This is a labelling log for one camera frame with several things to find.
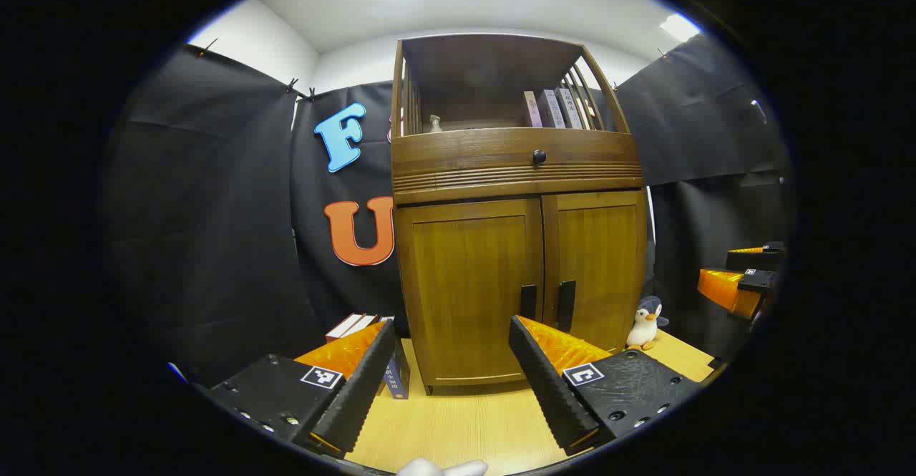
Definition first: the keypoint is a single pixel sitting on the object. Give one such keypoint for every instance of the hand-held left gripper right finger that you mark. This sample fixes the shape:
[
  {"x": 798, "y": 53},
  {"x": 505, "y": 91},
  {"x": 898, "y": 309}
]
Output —
[{"x": 547, "y": 390}]

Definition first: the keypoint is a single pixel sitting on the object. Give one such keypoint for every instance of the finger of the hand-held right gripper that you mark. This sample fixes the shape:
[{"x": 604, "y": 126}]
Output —
[
  {"x": 751, "y": 261},
  {"x": 726, "y": 291}
]

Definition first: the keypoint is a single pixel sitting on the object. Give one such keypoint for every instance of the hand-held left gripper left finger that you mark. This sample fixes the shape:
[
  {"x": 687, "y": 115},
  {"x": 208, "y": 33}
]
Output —
[{"x": 358, "y": 397}]

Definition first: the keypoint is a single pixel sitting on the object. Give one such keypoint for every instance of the wooden shoe cabinet door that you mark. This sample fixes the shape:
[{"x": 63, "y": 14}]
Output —
[
  {"x": 601, "y": 261},
  {"x": 465, "y": 283}
]

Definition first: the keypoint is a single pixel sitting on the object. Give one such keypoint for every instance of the wooden double-door shoe cabinet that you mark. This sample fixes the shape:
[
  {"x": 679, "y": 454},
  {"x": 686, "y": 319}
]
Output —
[{"x": 494, "y": 75}]

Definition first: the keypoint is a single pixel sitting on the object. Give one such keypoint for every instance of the wooden cabinet drawer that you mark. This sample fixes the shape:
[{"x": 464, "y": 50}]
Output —
[{"x": 465, "y": 150}]

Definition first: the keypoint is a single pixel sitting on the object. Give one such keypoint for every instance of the blue book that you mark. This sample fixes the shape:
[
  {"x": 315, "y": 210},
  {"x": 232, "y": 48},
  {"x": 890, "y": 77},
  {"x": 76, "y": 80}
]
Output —
[{"x": 398, "y": 376}]

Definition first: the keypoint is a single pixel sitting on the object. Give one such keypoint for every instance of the brown book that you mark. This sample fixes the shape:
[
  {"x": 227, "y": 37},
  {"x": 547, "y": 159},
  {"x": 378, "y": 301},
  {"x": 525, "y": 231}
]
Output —
[{"x": 365, "y": 322}]

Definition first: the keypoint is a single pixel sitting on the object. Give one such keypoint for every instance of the penguin plush toy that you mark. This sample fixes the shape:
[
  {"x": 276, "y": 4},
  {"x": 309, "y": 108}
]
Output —
[{"x": 646, "y": 322}]

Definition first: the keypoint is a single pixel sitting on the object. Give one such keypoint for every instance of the black drawer knob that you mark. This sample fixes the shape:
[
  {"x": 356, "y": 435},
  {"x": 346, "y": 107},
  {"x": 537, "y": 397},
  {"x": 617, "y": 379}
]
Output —
[{"x": 539, "y": 156}]

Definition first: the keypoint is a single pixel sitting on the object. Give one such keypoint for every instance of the black backdrop cloth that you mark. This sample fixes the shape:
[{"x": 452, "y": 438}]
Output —
[{"x": 215, "y": 211}]

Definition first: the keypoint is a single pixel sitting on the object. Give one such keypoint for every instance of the small ceiling light panel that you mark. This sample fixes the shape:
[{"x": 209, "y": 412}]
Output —
[{"x": 678, "y": 27}]

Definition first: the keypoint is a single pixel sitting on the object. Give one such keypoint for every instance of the purple book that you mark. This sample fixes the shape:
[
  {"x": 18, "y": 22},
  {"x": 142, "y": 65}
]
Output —
[{"x": 549, "y": 109}]

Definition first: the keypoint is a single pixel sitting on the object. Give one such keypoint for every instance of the small pale bottle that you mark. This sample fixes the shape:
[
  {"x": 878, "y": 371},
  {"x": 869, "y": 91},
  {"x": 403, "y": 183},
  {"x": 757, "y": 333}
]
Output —
[{"x": 435, "y": 124}]

